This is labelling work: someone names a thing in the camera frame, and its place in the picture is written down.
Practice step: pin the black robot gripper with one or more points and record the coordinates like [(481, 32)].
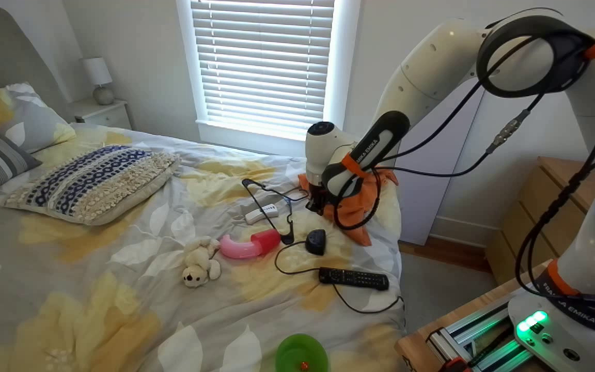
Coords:
[(323, 197)]

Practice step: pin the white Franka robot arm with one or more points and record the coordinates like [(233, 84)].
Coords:
[(434, 69)]

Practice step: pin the orange cloth garment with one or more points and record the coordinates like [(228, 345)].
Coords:
[(360, 220)]

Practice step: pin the small white plastic device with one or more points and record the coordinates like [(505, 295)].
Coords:
[(258, 215)]

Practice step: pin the black remote control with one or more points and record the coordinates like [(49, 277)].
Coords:
[(351, 277)]

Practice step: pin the pink curved toy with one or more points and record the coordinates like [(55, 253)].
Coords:
[(242, 249)]

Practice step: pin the white flat board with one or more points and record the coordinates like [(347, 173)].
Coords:
[(443, 204)]

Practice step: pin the white window blinds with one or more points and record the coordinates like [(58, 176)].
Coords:
[(263, 69)]

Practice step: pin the cream plush toy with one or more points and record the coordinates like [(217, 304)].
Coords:
[(197, 269)]

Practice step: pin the green round disc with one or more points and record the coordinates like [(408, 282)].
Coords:
[(297, 353)]

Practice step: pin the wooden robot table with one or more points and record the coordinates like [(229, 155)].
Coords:
[(422, 349)]

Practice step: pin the light wooden dresser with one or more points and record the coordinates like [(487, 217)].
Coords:
[(517, 235)]

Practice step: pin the grey yellow floral duvet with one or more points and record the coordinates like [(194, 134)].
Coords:
[(104, 276)]

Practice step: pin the blue white knitted cushion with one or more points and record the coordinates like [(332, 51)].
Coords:
[(90, 183)]

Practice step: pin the white nightstand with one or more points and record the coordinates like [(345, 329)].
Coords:
[(104, 115)]

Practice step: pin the small white table lamp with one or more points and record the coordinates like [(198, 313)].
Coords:
[(98, 74)]

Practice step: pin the floral grey yellow pillow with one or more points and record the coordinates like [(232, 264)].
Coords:
[(36, 121)]

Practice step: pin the grey upholstered headboard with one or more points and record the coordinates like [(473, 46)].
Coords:
[(0, 48)]

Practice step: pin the white window frame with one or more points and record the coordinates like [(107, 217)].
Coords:
[(342, 84)]

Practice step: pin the aluminium rail mount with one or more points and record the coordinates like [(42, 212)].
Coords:
[(463, 338)]

